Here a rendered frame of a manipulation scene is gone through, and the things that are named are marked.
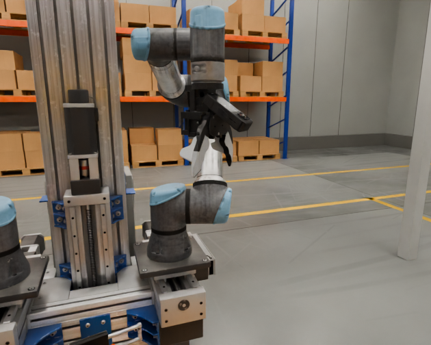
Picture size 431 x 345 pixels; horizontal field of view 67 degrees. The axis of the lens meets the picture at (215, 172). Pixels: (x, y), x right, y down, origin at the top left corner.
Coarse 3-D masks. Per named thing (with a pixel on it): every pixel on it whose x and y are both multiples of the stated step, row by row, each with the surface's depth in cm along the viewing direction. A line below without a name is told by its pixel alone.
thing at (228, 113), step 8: (208, 96) 70; (216, 96) 72; (208, 104) 70; (216, 104) 69; (224, 104) 70; (216, 112) 70; (224, 112) 68; (232, 112) 68; (240, 112) 69; (224, 120) 69; (232, 120) 68; (240, 120) 67; (248, 120) 69; (240, 128) 68; (248, 128) 70
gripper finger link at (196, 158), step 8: (192, 144) 72; (208, 144) 71; (184, 152) 72; (192, 152) 71; (200, 152) 69; (192, 160) 69; (200, 160) 70; (192, 168) 69; (200, 168) 70; (192, 176) 70
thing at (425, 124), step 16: (416, 112) 300; (416, 128) 301; (416, 144) 302; (416, 160) 303; (416, 176) 304; (416, 192) 306; (416, 208) 309; (416, 224) 313; (400, 240) 326; (416, 240) 318; (400, 256) 327; (416, 256) 323
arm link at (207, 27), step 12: (192, 12) 68; (204, 12) 66; (216, 12) 67; (192, 24) 68; (204, 24) 67; (216, 24) 67; (192, 36) 68; (204, 36) 67; (216, 36) 67; (192, 48) 69; (204, 48) 68; (216, 48) 68; (192, 60) 70; (204, 60) 68; (216, 60) 69
